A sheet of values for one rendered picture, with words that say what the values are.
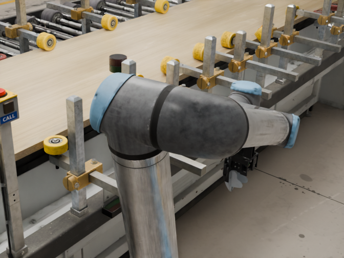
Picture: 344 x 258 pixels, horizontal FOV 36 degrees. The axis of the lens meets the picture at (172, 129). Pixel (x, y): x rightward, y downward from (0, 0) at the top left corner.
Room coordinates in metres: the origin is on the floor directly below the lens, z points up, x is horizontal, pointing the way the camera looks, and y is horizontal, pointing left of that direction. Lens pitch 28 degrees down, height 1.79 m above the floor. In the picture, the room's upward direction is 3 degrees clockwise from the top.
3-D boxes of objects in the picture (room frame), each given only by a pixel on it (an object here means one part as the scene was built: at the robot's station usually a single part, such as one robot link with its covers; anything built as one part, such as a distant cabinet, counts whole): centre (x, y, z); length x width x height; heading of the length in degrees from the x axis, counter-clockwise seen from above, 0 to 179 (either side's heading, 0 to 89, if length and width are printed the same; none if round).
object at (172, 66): (1.85, 0.01, 0.86); 0.03 x 0.03 x 0.48; 54
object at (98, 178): (1.44, 0.23, 0.83); 0.43 x 0.03 x 0.04; 54
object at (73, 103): (1.44, 0.30, 0.89); 0.03 x 0.03 x 0.48; 54
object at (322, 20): (3.09, -0.88, 0.95); 0.13 x 0.06 x 0.05; 144
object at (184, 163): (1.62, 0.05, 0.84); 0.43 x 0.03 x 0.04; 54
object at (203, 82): (2.07, -0.15, 0.95); 0.13 x 0.06 x 0.05; 144
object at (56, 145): (1.56, 0.39, 0.85); 0.08 x 0.08 x 0.11
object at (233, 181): (1.42, -0.21, 0.86); 0.06 x 0.03 x 0.09; 56
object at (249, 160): (1.43, -0.22, 0.97); 0.09 x 0.08 x 0.12; 56
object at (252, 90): (1.43, -0.21, 1.14); 0.10 x 0.09 x 0.12; 154
